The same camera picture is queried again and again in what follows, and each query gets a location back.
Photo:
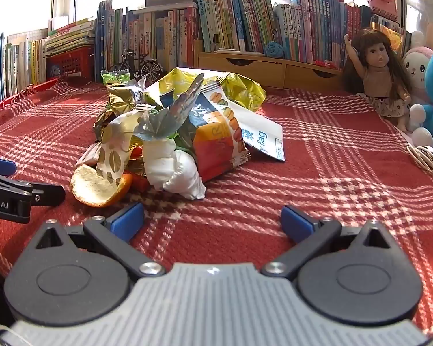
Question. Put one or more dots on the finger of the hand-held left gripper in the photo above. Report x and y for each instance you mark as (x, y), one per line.
(47, 194)
(0, 165)

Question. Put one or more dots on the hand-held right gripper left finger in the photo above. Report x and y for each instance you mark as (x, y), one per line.
(124, 220)

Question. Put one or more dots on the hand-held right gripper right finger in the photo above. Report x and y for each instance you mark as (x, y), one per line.
(297, 221)

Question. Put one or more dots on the orange peel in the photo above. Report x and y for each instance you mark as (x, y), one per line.
(93, 187)

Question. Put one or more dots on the white tissue wad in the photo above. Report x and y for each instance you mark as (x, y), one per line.
(173, 169)

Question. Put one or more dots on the white and blue plastic bag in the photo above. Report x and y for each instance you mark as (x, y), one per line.
(263, 129)

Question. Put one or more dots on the orange snack bag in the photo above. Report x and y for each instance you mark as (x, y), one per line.
(216, 144)

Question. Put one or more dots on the green and white wrapper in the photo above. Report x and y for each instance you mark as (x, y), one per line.
(115, 76)

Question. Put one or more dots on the row of pale thin books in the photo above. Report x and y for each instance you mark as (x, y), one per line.
(21, 68)

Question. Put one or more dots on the stack of flat books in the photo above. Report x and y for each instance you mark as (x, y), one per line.
(68, 38)

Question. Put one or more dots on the row of colourful books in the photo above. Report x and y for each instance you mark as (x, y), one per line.
(238, 18)

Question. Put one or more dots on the red wrapper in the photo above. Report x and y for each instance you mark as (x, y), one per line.
(137, 181)

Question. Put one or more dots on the beige paper wrapper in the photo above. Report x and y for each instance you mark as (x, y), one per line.
(88, 155)

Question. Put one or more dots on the red plaid blanket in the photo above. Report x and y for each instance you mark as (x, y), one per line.
(328, 173)

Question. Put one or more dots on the coffee bean print wrapper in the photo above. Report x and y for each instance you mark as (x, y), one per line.
(112, 147)

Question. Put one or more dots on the silver foil wrapper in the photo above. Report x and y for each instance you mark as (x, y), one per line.
(173, 115)

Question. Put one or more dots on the red plastic crate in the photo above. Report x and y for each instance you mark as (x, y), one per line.
(70, 65)

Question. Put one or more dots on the yellow-green snack bag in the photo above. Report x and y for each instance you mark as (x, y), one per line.
(238, 90)

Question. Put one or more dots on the wooden drawer shelf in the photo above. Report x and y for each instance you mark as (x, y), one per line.
(267, 70)

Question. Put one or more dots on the miniature black bicycle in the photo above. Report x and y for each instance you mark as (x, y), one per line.
(129, 57)

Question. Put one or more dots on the brown-haired doll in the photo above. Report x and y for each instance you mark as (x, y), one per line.
(379, 75)

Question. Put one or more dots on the blue knitted flower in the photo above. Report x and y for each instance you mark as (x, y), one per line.
(274, 48)

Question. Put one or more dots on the white rabbit plush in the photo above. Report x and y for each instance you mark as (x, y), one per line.
(416, 68)

